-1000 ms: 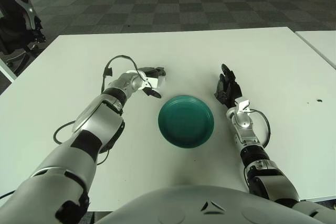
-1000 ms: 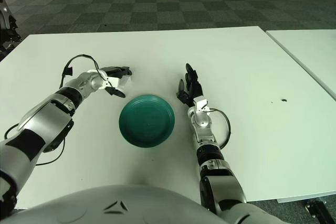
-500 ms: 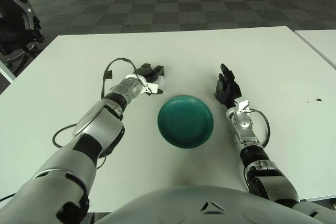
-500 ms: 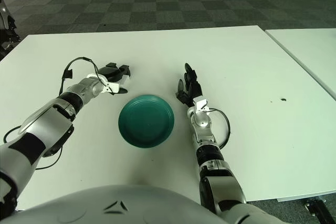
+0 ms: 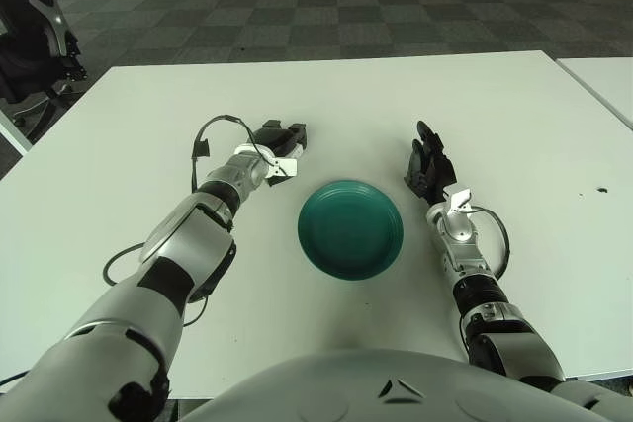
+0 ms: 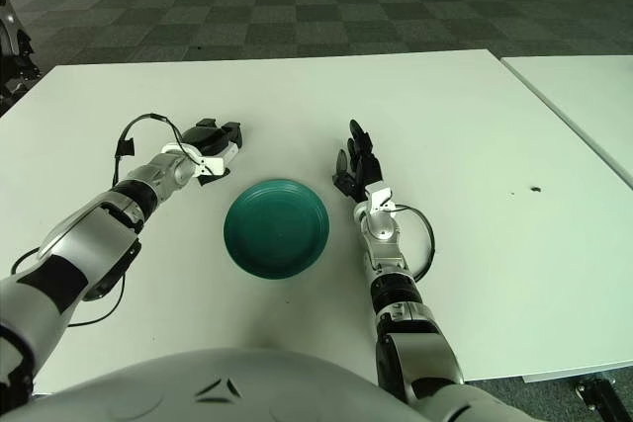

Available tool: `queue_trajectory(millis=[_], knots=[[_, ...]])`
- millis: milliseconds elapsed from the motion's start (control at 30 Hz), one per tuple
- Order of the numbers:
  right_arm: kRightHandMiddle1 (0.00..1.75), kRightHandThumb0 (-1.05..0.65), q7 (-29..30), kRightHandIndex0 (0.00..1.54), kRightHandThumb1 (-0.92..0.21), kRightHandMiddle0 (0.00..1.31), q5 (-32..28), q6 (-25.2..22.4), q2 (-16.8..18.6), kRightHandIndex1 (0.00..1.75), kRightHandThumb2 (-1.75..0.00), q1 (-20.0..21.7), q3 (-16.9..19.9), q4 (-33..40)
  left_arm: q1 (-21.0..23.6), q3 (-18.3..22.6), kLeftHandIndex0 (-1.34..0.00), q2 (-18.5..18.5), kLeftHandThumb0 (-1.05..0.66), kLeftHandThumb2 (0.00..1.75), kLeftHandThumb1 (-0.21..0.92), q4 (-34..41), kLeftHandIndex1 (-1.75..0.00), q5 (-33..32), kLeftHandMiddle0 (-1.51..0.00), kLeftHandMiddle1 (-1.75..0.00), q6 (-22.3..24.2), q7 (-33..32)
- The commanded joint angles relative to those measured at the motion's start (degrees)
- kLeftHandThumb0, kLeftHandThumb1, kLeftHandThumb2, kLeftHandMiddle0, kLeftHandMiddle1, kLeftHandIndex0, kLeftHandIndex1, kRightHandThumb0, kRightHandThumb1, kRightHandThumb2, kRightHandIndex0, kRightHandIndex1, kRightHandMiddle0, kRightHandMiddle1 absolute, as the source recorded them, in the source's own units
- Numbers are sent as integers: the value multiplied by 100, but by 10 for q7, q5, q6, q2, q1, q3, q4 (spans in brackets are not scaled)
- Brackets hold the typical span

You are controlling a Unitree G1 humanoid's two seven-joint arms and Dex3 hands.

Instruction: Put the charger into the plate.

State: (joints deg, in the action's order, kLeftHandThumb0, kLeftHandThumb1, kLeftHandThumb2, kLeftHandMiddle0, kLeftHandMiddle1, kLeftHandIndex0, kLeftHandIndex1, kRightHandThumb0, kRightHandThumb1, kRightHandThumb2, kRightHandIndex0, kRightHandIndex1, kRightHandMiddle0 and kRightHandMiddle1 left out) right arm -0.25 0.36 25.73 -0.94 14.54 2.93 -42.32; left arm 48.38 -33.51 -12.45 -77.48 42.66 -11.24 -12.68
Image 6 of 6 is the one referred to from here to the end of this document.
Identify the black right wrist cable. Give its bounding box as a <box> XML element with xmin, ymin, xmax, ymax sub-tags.
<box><xmin>389</xmin><ymin>203</ymin><xmax>437</xmax><ymax>286</ymax></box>

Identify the black table caster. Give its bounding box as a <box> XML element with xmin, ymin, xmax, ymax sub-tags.
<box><xmin>572</xmin><ymin>374</ymin><xmax>618</xmax><ymax>407</ymax></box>

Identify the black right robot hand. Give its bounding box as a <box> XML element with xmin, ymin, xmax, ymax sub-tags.
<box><xmin>330</xmin><ymin>119</ymin><xmax>385</xmax><ymax>204</ymax></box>

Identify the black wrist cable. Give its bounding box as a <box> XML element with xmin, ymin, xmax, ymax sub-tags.
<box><xmin>389</xmin><ymin>203</ymin><xmax>437</xmax><ymax>286</ymax></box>
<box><xmin>113</xmin><ymin>114</ymin><xmax>210</xmax><ymax>187</ymax></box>

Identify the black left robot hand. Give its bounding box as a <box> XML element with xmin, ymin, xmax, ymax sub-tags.
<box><xmin>180</xmin><ymin>118</ymin><xmax>244</xmax><ymax>190</ymax></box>

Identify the white adjacent table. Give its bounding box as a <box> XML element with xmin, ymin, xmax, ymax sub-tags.
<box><xmin>499</xmin><ymin>53</ymin><xmax>633</xmax><ymax>192</ymax></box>

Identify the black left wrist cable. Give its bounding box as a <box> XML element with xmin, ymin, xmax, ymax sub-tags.
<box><xmin>113</xmin><ymin>114</ymin><xmax>210</xmax><ymax>187</ymax></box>

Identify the green round plate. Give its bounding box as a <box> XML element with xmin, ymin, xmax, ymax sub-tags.
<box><xmin>223</xmin><ymin>179</ymin><xmax>331</xmax><ymax>282</ymax></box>

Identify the black left elbow cable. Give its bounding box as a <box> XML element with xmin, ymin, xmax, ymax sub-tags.
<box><xmin>9</xmin><ymin>242</ymin><xmax>128</xmax><ymax>329</ymax></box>

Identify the black grey office chair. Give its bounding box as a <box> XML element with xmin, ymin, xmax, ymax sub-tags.
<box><xmin>0</xmin><ymin>0</ymin><xmax>42</xmax><ymax>113</ymax></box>

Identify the grey robot torso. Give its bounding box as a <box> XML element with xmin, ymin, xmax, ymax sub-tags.
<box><xmin>0</xmin><ymin>347</ymin><xmax>633</xmax><ymax>422</ymax></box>

